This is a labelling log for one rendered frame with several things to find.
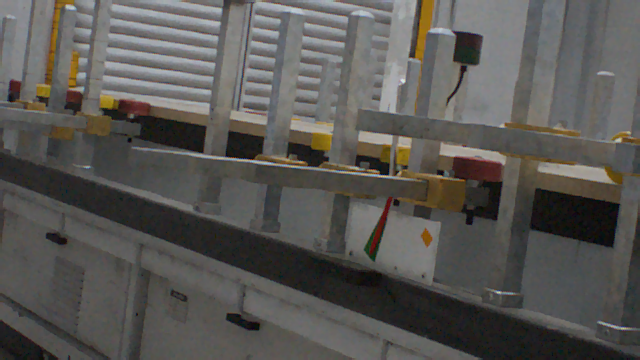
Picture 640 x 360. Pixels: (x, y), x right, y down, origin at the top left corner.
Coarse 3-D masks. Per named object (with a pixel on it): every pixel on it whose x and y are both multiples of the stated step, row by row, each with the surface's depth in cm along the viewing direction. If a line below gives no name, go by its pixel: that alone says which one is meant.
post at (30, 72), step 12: (36, 0) 389; (36, 12) 389; (36, 24) 390; (36, 36) 390; (36, 48) 390; (36, 60) 391; (24, 72) 391; (36, 72) 391; (24, 84) 390; (36, 84) 392; (24, 96) 390; (24, 132) 391; (24, 144) 392
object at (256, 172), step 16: (256, 176) 200; (272, 176) 202; (288, 176) 203; (304, 176) 204; (320, 176) 206; (336, 176) 207; (352, 176) 209; (368, 176) 210; (384, 176) 212; (352, 192) 209; (368, 192) 211; (384, 192) 212; (400, 192) 214; (416, 192) 215; (480, 192) 222
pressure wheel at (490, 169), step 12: (456, 156) 221; (468, 156) 226; (480, 156) 222; (456, 168) 221; (468, 168) 219; (480, 168) 219; (492, 168) 219; (468, 180) 222; (480, 180) 220; (492, 180) 220; (468, 216) 223
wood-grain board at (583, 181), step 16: (128, 96) 469; (160, 112) 347; (176, 112) 339; (192, 112) 332; (208, 112) 370; (240, 112) 474; (240, 128) 309; (256, 128) 302; (304, 128) 319; (320, 128) 354; (304, 144) 284; (368, 144) 263; (448, 160) 240; (544, 176) 218; (560, 176) 215; (576, 176) 213; (592, 176) 228; (560, 192) 214; (576, 192) 211; (592, 192) 208; (608, 192) 205
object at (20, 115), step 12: (0, 108) 332; (12, 108) 334; (12, 120) 334; (24, 120) 336; (36, 120) 337; (48, 120) 339; (60, 120) 340; (72, 120) 342; (84, 120) 344; (120, 132) 349; (132, 132) 350
